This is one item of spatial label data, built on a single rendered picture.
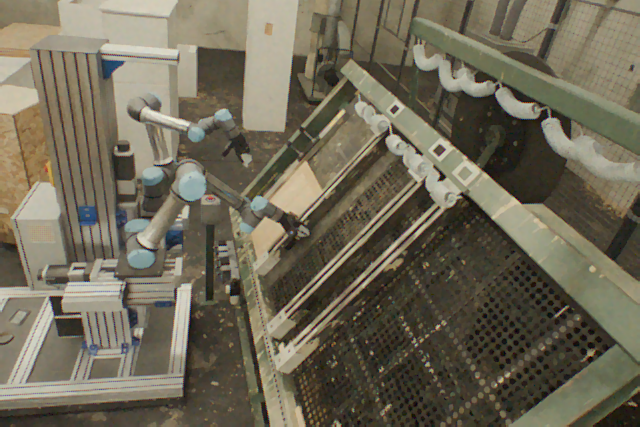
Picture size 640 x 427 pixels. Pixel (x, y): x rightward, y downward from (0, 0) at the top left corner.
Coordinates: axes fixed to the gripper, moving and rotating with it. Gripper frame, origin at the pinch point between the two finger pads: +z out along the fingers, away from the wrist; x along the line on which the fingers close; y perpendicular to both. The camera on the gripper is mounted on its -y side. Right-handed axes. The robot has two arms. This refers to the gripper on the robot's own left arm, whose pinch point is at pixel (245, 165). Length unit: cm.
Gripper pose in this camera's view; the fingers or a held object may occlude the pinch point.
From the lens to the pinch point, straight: 255.3
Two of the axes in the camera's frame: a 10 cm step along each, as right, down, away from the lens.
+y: 9.3, -3.7, -0.5
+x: -1.6, -5.3, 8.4
